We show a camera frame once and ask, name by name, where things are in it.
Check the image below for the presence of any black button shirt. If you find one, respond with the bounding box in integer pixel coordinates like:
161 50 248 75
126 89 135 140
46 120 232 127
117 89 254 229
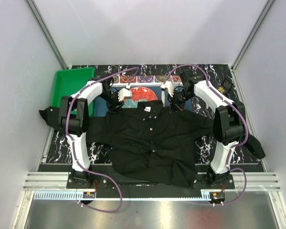
39 100 267 188

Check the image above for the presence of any black brooch box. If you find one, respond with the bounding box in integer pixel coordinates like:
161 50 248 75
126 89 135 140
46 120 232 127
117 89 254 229
216 77 234 97

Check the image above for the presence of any purple cable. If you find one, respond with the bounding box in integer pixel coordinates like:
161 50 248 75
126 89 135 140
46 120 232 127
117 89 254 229
64 66 140 212
162 63 250 206

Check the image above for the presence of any silver table knife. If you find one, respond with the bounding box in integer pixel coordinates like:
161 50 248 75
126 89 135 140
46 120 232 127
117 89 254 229
161 88 165 106

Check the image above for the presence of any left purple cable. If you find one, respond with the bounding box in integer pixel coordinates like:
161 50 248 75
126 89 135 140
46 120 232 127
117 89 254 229
64 66 140 212

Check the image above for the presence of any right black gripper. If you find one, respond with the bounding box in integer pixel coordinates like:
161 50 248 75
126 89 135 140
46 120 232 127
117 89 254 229
166 89 194 115

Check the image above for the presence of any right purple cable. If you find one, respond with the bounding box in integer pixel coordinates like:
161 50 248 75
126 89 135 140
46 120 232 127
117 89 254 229
162 63 250 206

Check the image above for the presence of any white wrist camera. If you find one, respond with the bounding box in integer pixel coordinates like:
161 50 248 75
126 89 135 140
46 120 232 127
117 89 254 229
160 81 174 97
118 88 132 102

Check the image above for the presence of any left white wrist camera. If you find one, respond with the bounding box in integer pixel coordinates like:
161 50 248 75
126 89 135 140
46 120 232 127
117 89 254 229
118 88 132 102

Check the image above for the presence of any green plastic tray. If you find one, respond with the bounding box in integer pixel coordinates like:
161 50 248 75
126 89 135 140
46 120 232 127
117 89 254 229
50 67 94 107

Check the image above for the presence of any blue patterned placemat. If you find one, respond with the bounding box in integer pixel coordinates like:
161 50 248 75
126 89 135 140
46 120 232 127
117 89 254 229
93 75 183 116

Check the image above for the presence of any red floral plate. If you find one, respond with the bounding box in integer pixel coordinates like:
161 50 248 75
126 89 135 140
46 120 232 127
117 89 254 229
122 87 158 108

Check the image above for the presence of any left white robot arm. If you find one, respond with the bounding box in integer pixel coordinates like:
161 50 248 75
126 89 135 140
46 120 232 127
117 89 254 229
58 76 132 189

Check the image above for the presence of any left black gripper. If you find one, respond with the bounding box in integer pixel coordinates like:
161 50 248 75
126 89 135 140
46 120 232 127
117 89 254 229
99 90 124 114

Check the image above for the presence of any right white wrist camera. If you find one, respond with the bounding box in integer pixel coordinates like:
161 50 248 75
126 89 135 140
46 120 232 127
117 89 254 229
160 81 174 97

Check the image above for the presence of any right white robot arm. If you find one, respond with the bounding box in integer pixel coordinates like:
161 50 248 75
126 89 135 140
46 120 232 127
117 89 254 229
161 70 248 189

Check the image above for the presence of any gold brooch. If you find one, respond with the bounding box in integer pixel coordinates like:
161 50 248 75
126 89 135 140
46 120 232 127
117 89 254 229
218 87 225 94

